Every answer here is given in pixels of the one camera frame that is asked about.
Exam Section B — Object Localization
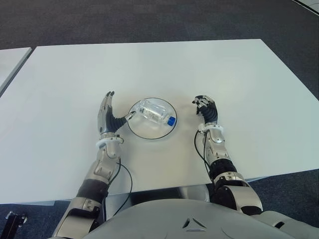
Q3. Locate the white neighbouring table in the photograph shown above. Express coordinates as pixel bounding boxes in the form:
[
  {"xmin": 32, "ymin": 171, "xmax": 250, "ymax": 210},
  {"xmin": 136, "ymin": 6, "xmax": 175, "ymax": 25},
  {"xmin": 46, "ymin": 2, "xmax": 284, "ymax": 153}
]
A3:
[{"xmin": 0, "ymin": 47, "xmax": 33, "ymax": 97}]

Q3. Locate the white plate with black rim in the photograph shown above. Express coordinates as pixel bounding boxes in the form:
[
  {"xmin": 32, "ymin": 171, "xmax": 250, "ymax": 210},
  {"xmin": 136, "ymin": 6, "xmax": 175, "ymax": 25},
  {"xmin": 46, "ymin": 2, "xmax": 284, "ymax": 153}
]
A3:
[{"xmin": 127, "ymin": 98, "xmax": 178, "ymax": 140}]

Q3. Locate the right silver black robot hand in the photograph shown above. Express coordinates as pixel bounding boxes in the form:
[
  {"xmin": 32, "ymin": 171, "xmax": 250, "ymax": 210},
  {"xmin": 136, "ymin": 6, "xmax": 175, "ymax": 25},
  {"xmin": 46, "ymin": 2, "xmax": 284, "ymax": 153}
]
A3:
[{"xmin": 191, "ymin": 95, "xmax": 219, "ymax": 124}]

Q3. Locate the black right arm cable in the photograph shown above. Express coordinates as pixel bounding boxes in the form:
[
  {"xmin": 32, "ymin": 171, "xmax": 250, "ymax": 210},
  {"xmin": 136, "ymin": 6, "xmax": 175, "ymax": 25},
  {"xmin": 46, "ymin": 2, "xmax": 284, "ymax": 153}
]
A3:
[{"xmin": 194, "ymin": 129, "xmax": 213, "ymax": 180}]

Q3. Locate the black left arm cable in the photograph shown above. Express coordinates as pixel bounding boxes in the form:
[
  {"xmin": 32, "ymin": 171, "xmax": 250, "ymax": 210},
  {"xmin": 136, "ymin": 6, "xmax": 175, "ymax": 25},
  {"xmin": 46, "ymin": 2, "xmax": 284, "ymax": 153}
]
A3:
[{"xmin": 104, "ymin": 159, "xmax": 133, "ymax": 221}]

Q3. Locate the black floor stand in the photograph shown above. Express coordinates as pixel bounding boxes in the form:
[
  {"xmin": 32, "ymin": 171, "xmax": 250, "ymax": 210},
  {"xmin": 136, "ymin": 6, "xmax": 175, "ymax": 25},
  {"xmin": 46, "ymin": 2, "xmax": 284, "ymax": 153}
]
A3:
[{"xmin": 4, "ymin": 211, "xmax": 28, "ymax": 239}]

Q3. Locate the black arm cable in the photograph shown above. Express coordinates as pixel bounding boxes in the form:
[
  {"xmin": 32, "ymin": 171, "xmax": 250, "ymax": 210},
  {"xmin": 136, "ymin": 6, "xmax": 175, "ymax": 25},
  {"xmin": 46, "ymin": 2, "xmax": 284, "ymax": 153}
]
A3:
[
  {"xmin": 194, "ymin": 129, "xmax": 213, "ymax": 180},
  {"xmin": 104, "ymin": 159, "xmax": 133, "ymax": 221}
]

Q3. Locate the clear blue-capped water bottle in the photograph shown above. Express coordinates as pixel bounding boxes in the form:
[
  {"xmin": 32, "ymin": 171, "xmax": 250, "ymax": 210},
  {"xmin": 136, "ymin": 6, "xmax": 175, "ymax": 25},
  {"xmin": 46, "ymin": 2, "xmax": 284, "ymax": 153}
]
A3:
[{"xmin": 136, "ymin": 99, "xmax": 176, "ymax": 126}]

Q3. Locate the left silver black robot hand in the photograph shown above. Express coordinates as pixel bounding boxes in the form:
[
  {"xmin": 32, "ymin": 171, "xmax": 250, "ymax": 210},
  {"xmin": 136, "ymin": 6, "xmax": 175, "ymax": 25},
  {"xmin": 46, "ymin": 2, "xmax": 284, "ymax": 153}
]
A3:
[{"xmin": 97, "ymin": 91, "xmax": 137, "ymax": 135}]

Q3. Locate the white robot leg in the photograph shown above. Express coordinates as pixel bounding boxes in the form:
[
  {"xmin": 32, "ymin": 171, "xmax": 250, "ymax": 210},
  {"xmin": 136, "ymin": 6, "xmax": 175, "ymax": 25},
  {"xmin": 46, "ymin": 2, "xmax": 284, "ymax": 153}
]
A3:
[{"xmin": 178, "ymin": 185, "xmax": 210, "ymax": 203}]

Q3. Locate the grey robot torso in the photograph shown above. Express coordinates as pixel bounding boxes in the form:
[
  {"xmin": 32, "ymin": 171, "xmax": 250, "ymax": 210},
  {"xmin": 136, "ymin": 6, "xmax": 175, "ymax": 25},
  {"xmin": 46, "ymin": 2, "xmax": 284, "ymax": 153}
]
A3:
[{"xmin": 84, "ymin": 198, "xmax": 302, "ymax": 239}]

